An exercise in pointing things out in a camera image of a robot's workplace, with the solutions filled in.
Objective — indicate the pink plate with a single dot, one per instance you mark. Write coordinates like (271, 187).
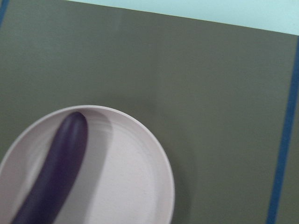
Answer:
(125, 177)

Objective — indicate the purple eggplant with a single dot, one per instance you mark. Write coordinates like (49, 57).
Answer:
(58, 173)

